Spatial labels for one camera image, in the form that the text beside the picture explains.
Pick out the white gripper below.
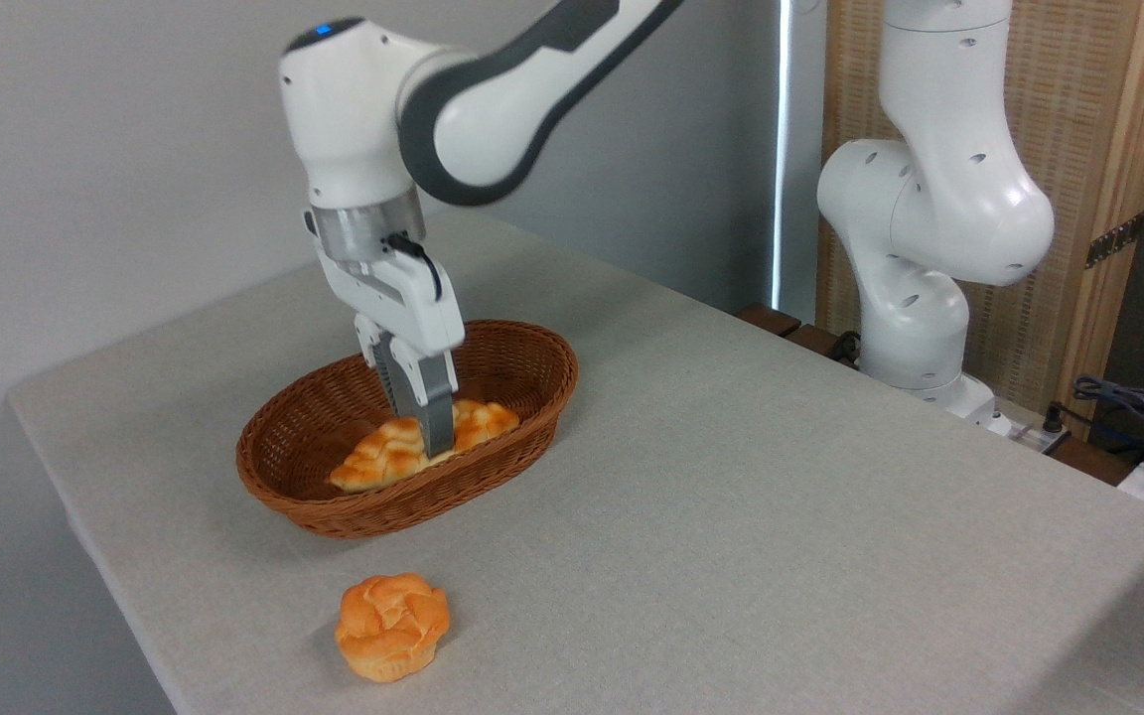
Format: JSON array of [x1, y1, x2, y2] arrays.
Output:
[[316, 248, 467, 461]]

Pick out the long braided bread loaf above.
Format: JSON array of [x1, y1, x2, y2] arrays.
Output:
[[329, 399, 522, 495]]

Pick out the round orange bread bun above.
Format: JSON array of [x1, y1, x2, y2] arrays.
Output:
[[335, 573, 453, 684]]

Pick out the brown oval wicker basket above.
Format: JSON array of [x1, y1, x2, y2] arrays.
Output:
[[236, 320, 580, 540]]

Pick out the grey tablecloth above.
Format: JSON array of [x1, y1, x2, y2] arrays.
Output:
[[6, 209, 1144, 715]]

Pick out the wooden woven folding screen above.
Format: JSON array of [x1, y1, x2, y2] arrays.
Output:
[[818, 0, 1144, 440]]

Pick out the metal screen hinge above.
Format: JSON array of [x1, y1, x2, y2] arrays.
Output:
[[1085, 212, 1144, 270]]

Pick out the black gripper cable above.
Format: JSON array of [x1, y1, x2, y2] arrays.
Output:
[[383, 231, 445, 302]]

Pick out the grey cable bundle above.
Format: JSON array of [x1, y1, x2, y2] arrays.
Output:
[[1072, 374, 1144, 460]]

